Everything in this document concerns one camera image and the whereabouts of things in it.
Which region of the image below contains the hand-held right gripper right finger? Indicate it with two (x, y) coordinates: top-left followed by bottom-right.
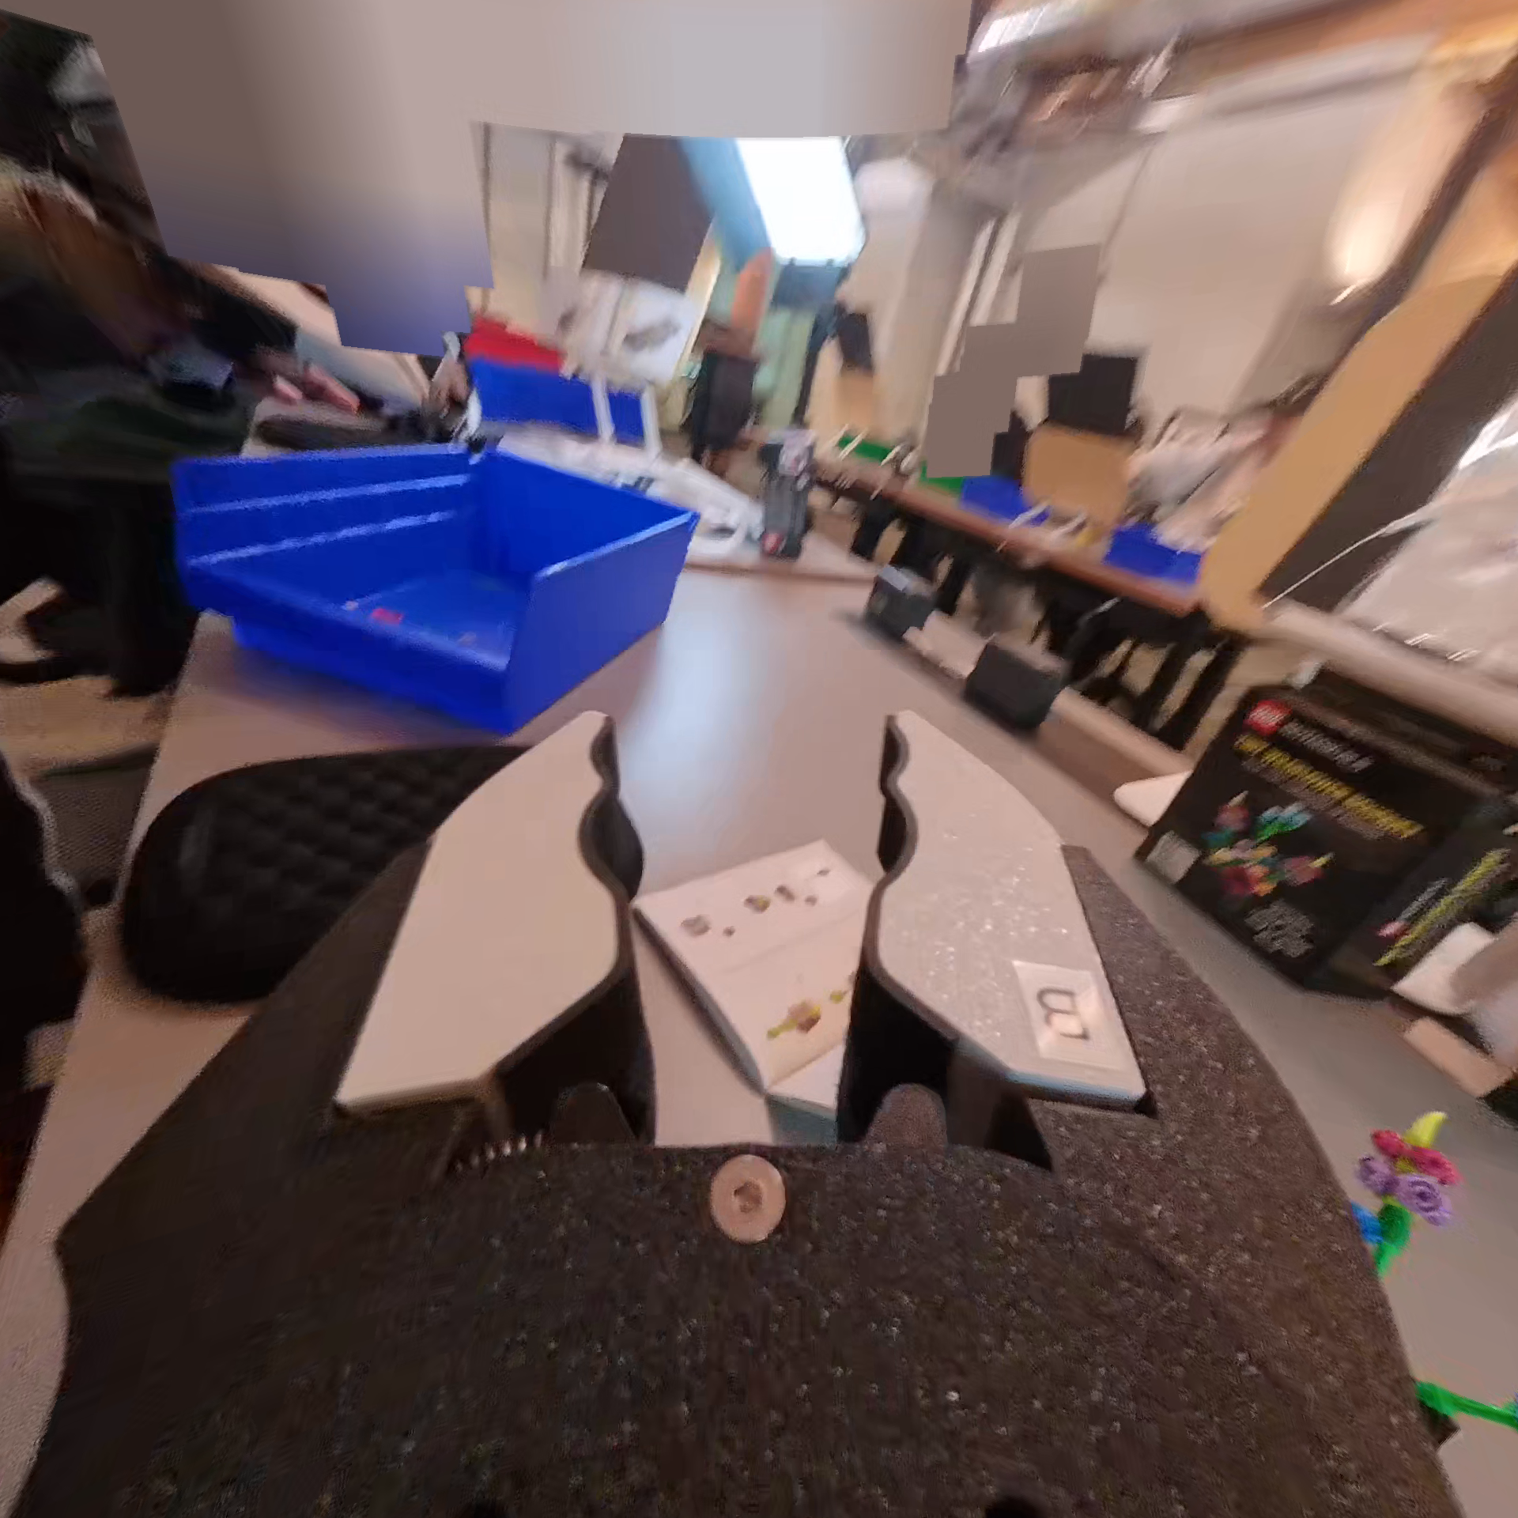
(859, 709), (1151, 1111)

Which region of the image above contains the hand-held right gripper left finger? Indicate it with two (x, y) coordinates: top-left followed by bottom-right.
(336, 709), (645, 1115)

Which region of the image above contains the large blue plastic bin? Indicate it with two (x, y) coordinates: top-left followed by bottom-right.
(172, 445), (701, 738)

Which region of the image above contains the person's left forearm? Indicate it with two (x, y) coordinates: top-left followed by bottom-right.
(0, 178), (168, 392)

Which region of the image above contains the grey desk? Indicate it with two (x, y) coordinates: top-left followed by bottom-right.
(0, 559), (1518, 1518)

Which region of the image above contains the white instruction booklet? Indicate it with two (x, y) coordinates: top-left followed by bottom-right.
(632, 841), (879, 1117)

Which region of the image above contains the dark grey power adapter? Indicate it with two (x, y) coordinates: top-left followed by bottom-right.
(964, 642), (1068, 730)
(863, 568), (939, 642)

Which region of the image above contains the black padded wrist rest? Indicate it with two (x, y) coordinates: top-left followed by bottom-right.
(118, 746), (529, 1009)

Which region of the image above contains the red plastic bin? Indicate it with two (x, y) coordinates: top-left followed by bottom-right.
(462, 319), (564, 371)

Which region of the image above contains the black flower set box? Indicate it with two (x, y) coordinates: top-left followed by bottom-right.
(1136, 686), (1518, 991)

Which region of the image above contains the small blue plastic bin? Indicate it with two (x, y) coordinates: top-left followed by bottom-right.
(467, 356), (666, 447)

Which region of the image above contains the long wooden table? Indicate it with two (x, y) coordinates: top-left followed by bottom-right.
(819, 456), (1211, 618)

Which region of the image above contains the white picture box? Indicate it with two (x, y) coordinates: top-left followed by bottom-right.
(550, 273), (701, 387)

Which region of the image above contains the white open cardboard box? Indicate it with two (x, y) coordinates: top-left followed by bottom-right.
(1392, 920), (1518, 1022)

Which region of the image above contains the tall narrow black box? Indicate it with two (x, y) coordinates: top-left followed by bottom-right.
(759, 433), (821, 559)

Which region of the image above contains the white plastic bag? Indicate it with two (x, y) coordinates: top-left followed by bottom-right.
(510, 433), (761, 564)

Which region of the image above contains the toy brick flower bouquet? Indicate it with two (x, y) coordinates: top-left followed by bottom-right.
(1352, 1109), (1462, 1281)

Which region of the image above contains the black office chair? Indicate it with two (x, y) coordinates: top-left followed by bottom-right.
(686, 344), (761, 470)

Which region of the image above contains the clear document stand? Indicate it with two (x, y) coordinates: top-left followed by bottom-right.
(1203, 273), (1518, 701)

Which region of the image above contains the studio light panel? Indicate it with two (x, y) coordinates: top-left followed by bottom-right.
(736, 136), (861, 265)

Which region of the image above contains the green toy brick stem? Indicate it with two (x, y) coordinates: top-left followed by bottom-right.
(1414, 1379), (1518, 1443)

